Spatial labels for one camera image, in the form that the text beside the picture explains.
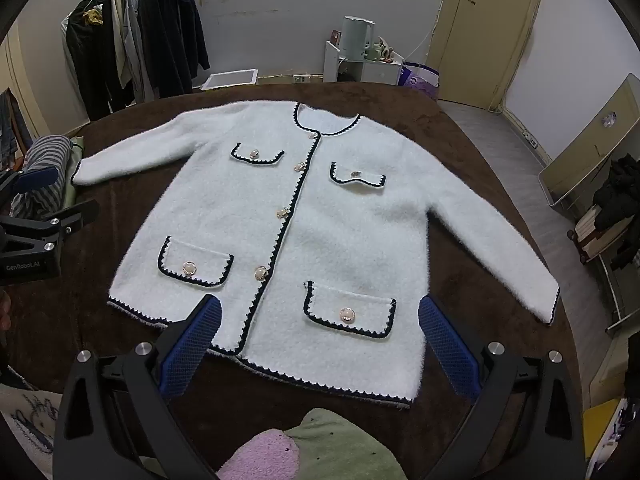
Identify dark plaid cloth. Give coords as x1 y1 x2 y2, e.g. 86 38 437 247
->
0 87 36 161

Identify white shelf cabinet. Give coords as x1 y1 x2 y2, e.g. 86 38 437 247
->
324 40 405 86

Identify white tray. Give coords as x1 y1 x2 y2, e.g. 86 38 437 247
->
205 69 259 92

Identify white folding table board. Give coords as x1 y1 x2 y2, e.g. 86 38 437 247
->
538 72 640 208

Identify purple shopping bag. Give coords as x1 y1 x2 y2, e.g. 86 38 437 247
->
398 61 441 101

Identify pale green kettle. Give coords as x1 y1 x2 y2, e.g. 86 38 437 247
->
342 16 377 61

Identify beige door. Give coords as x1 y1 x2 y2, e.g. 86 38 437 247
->
430 0 548 111

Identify black coat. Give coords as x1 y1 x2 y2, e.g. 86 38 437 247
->
62 0 126 121

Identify white printed cloth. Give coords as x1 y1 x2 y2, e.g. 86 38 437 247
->
0 382 63 480

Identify green fuzzy cloth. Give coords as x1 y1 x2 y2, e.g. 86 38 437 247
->
285 407 408 480

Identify brown blanket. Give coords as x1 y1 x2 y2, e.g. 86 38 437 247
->
7 81 585 480

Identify white fluffy cardigan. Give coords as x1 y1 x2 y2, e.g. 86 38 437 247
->
71 101 560 407

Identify pink fuzzy cloth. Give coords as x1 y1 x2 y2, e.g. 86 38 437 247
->
216 427 301 480

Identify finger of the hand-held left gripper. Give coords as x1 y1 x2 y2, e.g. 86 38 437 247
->
27 199 100 235
0 166 60 211

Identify grey striped cloth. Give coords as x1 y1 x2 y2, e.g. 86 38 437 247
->
10 135 73 221

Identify yellow bag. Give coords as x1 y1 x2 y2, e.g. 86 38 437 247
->
582 397 636 480

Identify beige garment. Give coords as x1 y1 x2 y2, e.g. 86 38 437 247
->
109 0 132 86

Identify grey jacket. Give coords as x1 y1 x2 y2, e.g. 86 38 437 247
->
122 0 156 103

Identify dark navy jacket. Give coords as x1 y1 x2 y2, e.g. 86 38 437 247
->
137 0 211 98

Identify black jacket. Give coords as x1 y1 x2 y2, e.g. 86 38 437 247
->
592 155 640 271

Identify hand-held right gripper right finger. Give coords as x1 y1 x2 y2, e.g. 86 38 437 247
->
417 294 586 480

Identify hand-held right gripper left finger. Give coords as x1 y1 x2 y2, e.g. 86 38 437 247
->
52 294 223 480

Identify metal rack frame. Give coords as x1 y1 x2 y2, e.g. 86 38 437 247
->
602 260 640 336

